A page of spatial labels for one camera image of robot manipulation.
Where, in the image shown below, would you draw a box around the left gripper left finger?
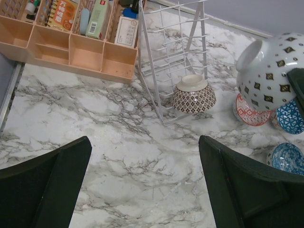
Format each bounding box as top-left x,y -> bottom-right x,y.
0,136 -> 92,228

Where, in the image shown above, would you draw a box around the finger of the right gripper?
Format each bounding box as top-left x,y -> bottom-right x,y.
287,68 -> 304,114

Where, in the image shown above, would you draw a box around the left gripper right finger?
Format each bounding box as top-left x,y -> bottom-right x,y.
199,135 -> 304,228

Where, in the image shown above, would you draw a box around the pink patterned bowl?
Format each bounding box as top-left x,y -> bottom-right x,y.
236,32 -> 304,112

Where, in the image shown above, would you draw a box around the red patterned bowl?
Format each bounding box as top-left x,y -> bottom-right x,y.
233,93 -> 272,126

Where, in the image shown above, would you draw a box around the brown patterned bowl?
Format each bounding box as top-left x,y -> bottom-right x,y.
171,74 -> 217,114

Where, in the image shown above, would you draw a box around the blue triangle patterned bowl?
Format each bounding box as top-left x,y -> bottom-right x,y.
276,100 -> 304,134

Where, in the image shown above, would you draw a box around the blue floral bowl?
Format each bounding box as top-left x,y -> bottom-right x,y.
266,142 -> 304,176

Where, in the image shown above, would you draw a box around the orange plastic desk organizer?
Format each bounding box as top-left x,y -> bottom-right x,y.
0,0 -> 138,84

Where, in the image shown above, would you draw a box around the green white box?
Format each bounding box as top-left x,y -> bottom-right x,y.
85,0 -> 111,40

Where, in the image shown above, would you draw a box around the orange snack packet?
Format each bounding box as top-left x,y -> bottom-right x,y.
46,0 -> 78,31

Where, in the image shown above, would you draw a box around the blue small box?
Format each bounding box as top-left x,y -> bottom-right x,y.
122,8 -> 138,19

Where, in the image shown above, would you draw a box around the light blue tube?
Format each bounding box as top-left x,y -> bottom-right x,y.
79,8 -> 91,35

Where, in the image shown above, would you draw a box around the small bottles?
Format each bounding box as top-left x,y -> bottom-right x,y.
25,0 -> 40,15

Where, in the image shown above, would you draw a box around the white wire dish rack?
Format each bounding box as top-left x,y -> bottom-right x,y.
138,0 -> 208,126

